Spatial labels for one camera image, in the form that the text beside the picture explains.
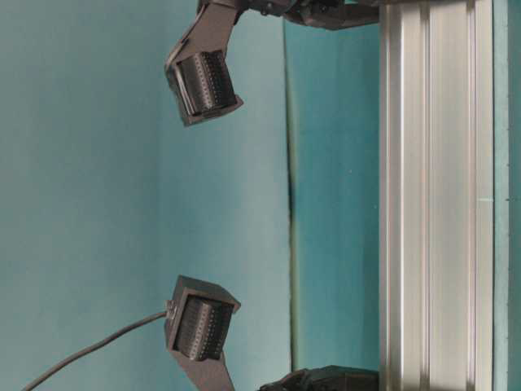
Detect teal backdrop sheet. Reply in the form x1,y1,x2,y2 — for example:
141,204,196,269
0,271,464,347
1,1,291,390

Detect black wrist camera upper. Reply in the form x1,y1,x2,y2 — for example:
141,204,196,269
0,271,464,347
164,1,247,126

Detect silver aluminium extrusion rail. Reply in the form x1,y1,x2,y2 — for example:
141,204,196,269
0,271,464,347
379,1,494,390

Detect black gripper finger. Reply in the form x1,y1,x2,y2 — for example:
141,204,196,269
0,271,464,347
246,0,379,30
259,366,379,391

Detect black wrist camera lower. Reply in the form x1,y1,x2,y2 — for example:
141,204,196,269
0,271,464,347
164,275,240,391

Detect black camera cable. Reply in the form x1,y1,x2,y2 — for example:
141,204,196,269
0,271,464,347
22,310,169,391

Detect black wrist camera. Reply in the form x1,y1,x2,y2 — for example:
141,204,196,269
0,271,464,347
164,275,240,391
164,1,247,126

